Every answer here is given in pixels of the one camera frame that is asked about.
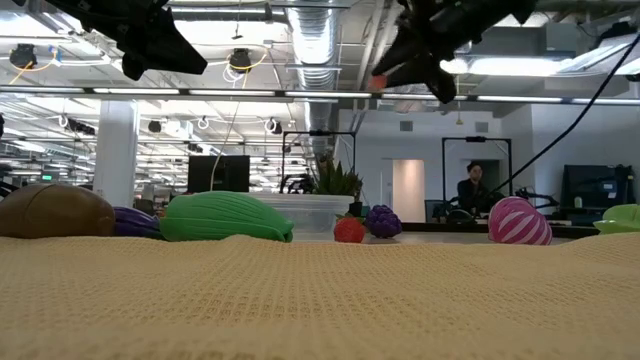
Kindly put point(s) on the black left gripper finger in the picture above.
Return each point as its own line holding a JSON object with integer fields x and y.
{"x": 175, "y": 45}
{"x": 145, "y": 60}

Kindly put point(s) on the succulent plant in black pot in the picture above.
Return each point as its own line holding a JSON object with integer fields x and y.
{"x": 335, "y": 182}

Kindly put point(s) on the person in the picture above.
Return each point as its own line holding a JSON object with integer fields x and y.
{"x": 472, "y": 192}

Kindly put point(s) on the brown toy kiwi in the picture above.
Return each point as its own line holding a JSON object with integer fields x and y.
{"x": 55, "y": 212}

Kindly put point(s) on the clear plastic tupperware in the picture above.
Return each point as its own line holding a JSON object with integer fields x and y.
{"x": 320, "y": 215}

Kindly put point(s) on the purple toy eggplant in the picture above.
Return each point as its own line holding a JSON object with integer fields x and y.
{"x": 135, "y": 222}

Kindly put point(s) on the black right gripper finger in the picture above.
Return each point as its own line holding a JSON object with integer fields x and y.
{"x": 405, "y": 52}
{"x": 435, "y": 72}

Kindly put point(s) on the black background gantry frame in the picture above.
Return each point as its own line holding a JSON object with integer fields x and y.
{"x": 320, "y": 133}
{"x": 475, "y": 139}

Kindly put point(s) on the purple toy grapes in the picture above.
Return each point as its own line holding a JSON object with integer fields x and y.
{"x": 383, "y": 222}

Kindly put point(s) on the black background robot arm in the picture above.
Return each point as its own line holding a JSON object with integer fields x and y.
{"x": 537, "y": 197}
{"x": 297, "y": 185}

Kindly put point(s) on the pink white striped toy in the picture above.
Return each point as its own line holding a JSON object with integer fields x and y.
{"x": 520, "y": 222}

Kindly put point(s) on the white building column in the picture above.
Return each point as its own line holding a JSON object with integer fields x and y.
{"x": 116, "y": 150}

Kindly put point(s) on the yellow waffle cloth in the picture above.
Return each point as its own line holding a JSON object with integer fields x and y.
{"x": 320, "y": 300}

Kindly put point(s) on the silver ventilation duct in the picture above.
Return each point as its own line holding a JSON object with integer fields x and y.
{"x": 315, "y": 50}

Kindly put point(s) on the green ribbed toy vegetable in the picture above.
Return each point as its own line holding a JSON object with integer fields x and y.
{"x": 220, "y": 217}

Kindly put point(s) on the light green toy vegetable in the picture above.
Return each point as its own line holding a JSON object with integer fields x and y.
{"x": 622, "y": 217}

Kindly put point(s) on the overhead light bar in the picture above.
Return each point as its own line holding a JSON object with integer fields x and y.
{"x": 320, "y": 94}

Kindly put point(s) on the red toy strawberry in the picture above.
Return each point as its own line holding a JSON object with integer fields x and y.
{"x": 378, "y": 82}
{"x": 349, "y": 231}

